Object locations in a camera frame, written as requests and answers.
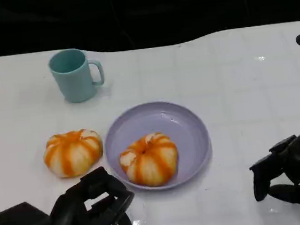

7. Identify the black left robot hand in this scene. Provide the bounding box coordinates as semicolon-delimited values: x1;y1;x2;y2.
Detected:
45;163;138;225

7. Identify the lilac plate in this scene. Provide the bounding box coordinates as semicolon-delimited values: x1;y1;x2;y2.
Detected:
100;96;217;196

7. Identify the orange and white bread roll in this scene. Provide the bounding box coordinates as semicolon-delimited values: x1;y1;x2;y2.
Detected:
117;130;181;191
41;127;106;181

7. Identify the pale green mug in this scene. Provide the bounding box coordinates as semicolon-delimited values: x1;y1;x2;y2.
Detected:
46;45;108;106

